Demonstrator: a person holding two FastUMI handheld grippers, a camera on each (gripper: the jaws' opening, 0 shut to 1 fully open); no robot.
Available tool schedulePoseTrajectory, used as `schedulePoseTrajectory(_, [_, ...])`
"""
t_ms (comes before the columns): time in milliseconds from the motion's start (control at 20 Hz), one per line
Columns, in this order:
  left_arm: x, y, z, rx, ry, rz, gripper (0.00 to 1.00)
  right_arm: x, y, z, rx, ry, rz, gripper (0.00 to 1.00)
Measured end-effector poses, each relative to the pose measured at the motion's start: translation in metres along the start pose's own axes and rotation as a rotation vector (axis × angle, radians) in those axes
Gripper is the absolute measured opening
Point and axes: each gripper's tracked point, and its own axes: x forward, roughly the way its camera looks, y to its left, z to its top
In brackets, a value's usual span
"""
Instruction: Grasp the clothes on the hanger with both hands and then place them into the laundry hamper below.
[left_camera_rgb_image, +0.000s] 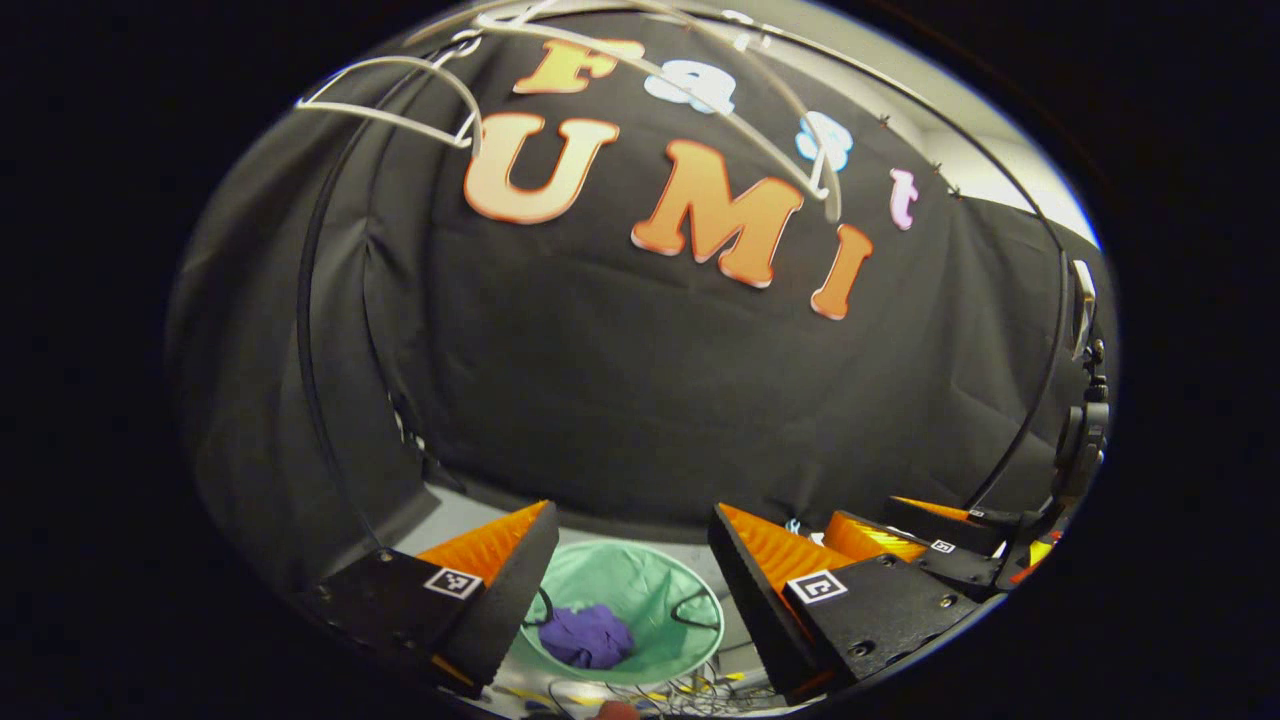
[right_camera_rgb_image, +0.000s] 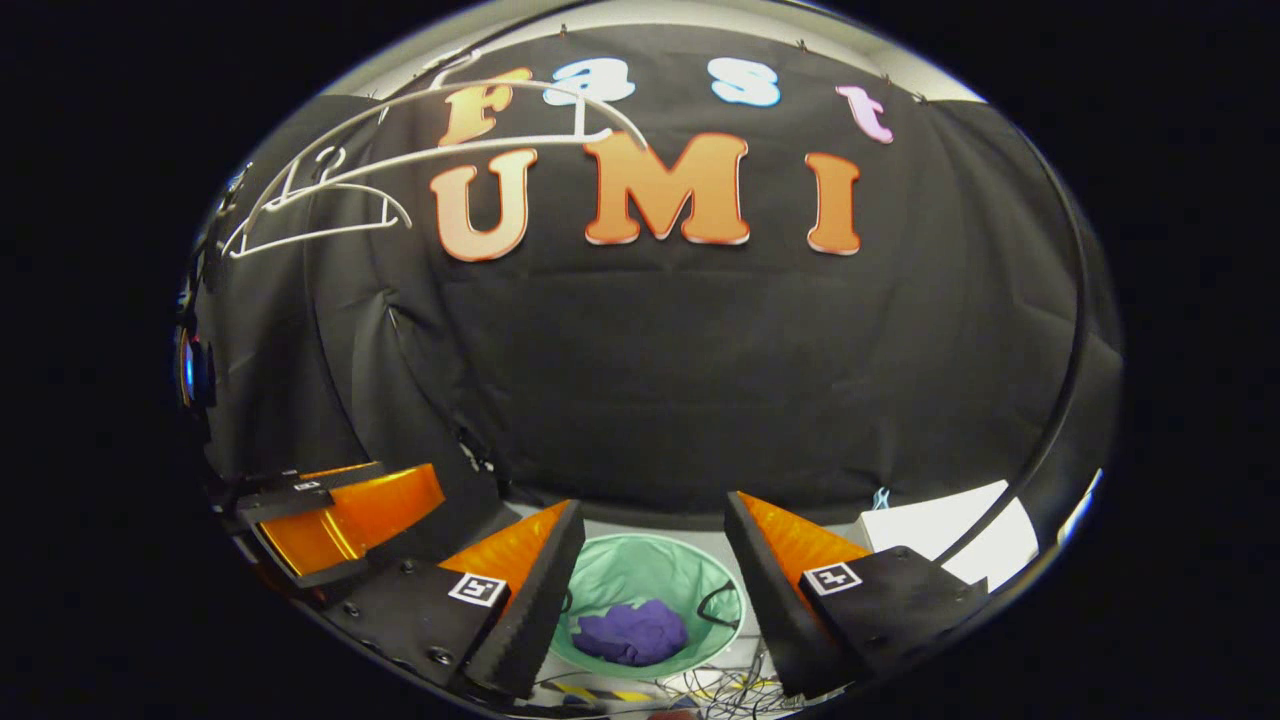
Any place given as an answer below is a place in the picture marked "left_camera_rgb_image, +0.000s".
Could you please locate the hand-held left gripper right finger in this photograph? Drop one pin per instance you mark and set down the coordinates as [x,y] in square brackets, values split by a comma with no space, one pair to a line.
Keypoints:
[760,610]

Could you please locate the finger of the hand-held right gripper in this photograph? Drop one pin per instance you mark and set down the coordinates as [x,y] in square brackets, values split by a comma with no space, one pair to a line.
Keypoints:
[945,522]
[960,572]

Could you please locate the black clothes rack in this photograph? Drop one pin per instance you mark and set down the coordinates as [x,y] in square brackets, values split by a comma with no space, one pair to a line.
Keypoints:
[303,300]

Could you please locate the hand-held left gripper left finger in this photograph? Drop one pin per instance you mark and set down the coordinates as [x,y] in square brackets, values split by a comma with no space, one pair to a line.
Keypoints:
[505,600]

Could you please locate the green laundry hamper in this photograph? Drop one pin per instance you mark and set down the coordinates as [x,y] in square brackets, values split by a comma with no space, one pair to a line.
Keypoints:
[640,580]

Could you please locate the white plastic hanger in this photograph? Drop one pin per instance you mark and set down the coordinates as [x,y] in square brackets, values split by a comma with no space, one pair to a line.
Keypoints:
[390,122]
[832,200]

